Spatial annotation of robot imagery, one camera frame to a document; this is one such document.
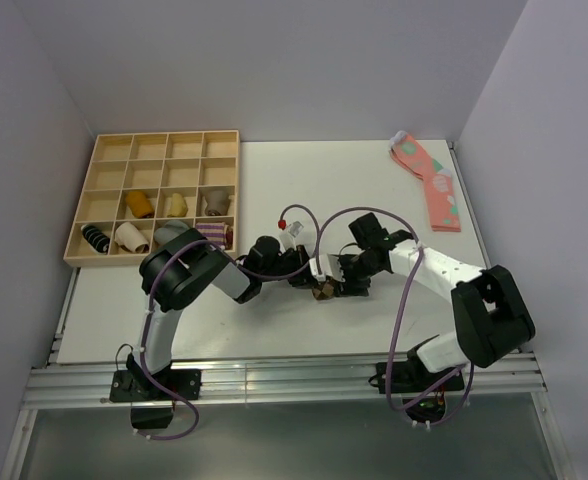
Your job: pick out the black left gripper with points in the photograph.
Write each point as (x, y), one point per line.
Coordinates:
(298, 256)

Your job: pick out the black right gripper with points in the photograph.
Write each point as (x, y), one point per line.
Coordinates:
(350, 287)

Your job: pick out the brown argyle sock pair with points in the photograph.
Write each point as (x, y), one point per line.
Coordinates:
(324, 290)

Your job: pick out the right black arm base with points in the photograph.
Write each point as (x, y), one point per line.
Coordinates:
(406, 376)

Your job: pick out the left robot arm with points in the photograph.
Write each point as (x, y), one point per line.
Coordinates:
(177, 273)

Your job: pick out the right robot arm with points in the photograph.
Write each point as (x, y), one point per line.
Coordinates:
(490, 315)

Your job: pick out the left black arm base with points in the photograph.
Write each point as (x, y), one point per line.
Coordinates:
(126, 388)

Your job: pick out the purple striped rolled sock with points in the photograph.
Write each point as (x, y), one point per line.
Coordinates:
(219, 232)

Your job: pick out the grey beige rolled sock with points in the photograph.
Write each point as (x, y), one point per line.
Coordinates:
(216, 202)

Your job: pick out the grey blue rolled sock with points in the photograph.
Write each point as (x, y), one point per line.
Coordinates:
(169, 231)

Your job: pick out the pale yellow rolled sock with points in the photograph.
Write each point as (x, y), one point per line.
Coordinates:
(178, 207)

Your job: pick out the pink patterned sock pair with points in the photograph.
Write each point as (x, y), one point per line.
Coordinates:
(437, 181)

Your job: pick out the mustard rolled sock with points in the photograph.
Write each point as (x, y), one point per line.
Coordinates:
(139, 204)

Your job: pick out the cream rolled sock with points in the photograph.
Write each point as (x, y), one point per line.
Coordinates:
(130, 238)

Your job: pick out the wooden compartment tray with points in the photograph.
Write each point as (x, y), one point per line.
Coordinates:
(159, 164)

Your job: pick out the black white striped rolled sock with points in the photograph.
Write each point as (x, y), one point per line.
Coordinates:
(97, 240)

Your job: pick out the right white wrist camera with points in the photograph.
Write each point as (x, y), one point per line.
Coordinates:
(325, 267)

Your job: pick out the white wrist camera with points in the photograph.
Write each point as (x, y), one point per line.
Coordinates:
(289, 233)
(325, 267)

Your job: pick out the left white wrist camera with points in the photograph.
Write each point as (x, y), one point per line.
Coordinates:
(289, 233)

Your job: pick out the aluminium rail frame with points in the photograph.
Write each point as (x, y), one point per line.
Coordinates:
(289, 418)

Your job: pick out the black box under rail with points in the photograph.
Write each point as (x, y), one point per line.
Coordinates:
(151, 418)

